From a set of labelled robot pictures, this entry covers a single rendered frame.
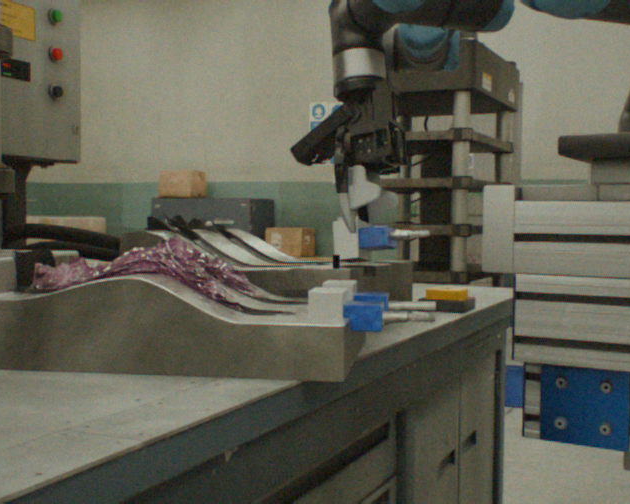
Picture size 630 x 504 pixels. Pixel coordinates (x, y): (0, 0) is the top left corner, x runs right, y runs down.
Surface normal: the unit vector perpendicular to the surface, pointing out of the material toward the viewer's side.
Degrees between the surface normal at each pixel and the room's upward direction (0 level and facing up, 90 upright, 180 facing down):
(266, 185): 90
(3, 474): 0
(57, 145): 90
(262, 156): 90
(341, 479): 90
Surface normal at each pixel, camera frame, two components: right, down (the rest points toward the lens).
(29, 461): 0.01, -1.00
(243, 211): -0.40, 0.04
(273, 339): -0.14, 0.05
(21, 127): 0.91, 0.04
